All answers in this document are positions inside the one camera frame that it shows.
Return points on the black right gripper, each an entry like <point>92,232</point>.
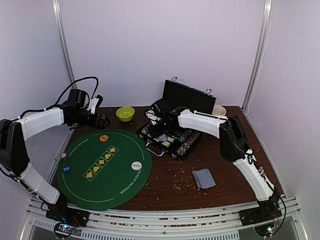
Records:
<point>152,116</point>

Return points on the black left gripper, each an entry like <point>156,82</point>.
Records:
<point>100,125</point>

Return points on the black poker chip case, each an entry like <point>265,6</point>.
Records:
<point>195,108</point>

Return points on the orange big blind button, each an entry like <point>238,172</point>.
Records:
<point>104,138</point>

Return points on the small poker chip stack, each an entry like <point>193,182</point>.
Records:
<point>64,157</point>

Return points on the white dealer button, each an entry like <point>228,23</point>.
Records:
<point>136,165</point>

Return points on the blue small blind button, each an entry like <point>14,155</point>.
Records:
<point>66,169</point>

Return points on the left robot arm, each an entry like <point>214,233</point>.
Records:
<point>16,134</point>

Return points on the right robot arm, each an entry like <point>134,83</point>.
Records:
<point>233,147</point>

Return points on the blue boxed card deck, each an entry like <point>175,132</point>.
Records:
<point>164,140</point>

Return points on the poker chip row right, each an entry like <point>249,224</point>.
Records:
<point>188,138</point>

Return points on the poker chip row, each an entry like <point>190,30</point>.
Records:
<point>145,130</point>
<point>188,138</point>

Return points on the poker chip row far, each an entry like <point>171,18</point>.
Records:
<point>145,130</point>

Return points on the lime green bowl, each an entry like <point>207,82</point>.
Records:
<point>125,114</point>

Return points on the beige cup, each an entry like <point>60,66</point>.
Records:
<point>219,110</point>

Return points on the green round poker mat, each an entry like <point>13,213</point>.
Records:
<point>101,175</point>

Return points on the grey playing card deck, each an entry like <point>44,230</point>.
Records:
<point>203,178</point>

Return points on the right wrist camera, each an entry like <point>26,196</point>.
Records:
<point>160,108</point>

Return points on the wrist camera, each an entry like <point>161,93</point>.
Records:
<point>77,98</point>
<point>160,108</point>

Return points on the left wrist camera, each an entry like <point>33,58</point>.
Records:
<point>77,98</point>

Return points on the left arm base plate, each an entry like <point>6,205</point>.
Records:
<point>74,217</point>

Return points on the left aluminium post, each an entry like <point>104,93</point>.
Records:
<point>62,39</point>

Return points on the aluminium post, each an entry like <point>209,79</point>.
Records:
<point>261,47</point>
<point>62,39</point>

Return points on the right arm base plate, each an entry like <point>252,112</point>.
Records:
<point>257,215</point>

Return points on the right aluminium post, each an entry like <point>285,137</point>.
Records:
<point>261,47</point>

